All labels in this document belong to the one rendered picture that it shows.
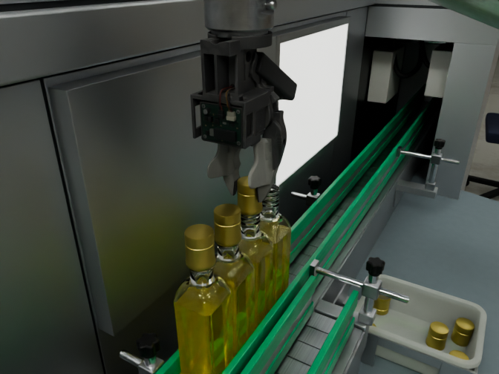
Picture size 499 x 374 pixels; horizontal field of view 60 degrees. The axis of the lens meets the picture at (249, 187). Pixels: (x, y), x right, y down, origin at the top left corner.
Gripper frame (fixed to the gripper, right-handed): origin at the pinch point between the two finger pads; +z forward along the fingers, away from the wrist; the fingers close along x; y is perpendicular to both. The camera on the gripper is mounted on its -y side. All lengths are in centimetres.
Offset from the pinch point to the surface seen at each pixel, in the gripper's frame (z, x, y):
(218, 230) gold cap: 2.8, -0.2, 7.5
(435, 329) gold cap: 35, 26, -26
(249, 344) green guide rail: 20.3, 4.1, 7.2
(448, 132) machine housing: 20, 17, -98
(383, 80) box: 9, -8, -111
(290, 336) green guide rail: 25.8, 6.4, -1.9
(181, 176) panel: 1.4, -11.8, -0.3
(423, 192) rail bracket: 32, 15, -76
